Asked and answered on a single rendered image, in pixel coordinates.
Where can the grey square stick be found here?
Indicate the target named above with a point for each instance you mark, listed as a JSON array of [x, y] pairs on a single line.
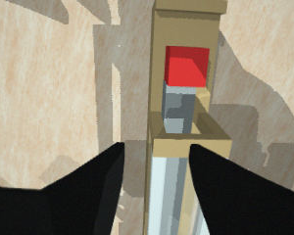
[[178, 108]]

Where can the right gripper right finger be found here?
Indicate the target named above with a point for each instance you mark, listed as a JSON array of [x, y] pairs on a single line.
[[237, 201]]

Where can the red cube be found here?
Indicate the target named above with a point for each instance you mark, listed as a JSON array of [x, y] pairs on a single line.
[[186, 66]]

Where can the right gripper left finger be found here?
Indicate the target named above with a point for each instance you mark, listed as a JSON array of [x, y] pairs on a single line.
[[88, 206]]

